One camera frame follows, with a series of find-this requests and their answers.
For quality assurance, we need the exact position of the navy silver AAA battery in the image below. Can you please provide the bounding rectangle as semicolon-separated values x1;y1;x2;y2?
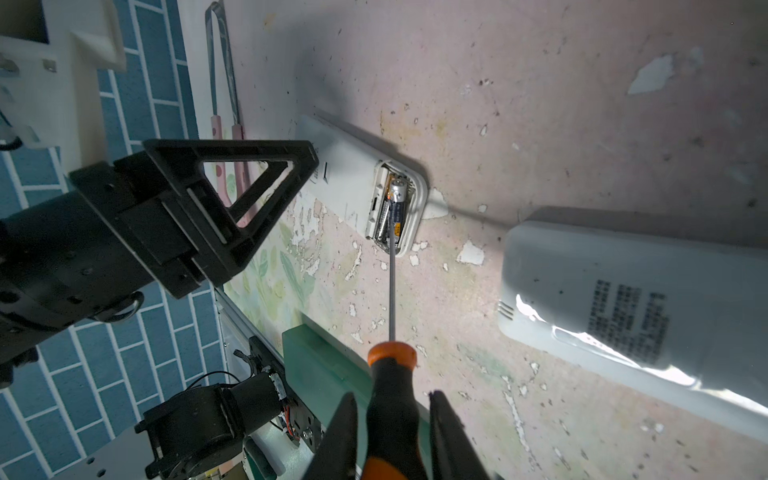
382;176;409;245

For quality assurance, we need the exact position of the pink handled scraper tool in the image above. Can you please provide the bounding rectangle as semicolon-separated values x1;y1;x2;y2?
204;1;252;207

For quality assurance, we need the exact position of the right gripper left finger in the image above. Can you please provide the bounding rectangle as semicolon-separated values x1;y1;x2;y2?
302;392;358;480

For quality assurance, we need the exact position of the dark green rectangular case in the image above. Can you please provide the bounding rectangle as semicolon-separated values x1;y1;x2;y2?
283;325;432;479

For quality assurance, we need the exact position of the white remote control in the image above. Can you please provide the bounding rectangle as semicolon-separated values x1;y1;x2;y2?
498;221;767;441

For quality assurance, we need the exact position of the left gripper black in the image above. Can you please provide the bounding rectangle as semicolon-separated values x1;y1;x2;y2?
1;139;319;387

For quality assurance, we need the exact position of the black gold AAA battery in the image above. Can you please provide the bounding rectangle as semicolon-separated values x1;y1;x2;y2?
375;176;392;244

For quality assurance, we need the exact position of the orange black screwdriver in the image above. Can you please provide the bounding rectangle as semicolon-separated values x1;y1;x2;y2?
362;220;427;479

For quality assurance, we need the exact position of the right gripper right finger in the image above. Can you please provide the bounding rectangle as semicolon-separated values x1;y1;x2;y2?
430;391;489;480

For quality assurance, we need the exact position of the grey remote with teal buttons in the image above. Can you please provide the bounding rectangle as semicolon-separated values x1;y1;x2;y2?
296;115;428;257

